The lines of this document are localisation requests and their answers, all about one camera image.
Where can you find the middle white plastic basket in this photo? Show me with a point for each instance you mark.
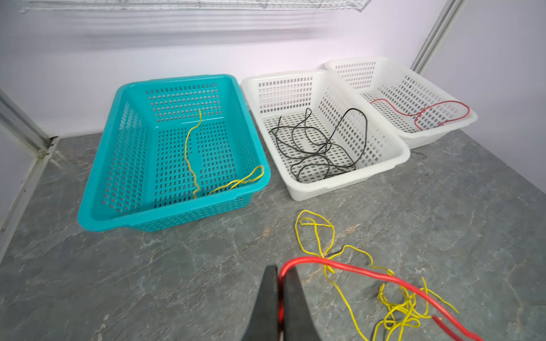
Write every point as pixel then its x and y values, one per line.
pixel 321 135

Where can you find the teal plastic basket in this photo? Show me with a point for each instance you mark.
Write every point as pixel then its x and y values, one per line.
pixel 174 151

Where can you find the white plastic basket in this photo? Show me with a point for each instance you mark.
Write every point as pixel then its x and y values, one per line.
pixel 420 112
pixel 321 135

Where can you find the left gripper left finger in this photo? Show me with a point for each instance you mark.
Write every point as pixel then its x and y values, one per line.
pixel 264 324

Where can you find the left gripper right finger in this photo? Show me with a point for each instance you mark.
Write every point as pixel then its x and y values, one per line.
pixel 297 323

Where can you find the right white plastic basket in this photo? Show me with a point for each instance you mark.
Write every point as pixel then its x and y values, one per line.
pixel 420 112

